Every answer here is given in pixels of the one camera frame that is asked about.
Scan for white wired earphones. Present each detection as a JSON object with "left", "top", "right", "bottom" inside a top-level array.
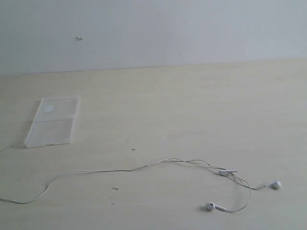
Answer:
[{"left": 0, "top": 158, "right": 282, "bottom": 213}]

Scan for clear plastic storage box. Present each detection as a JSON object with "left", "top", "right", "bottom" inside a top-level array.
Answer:
[{"left": 24, "top": 96, "right": 80, "bottom": 148}]

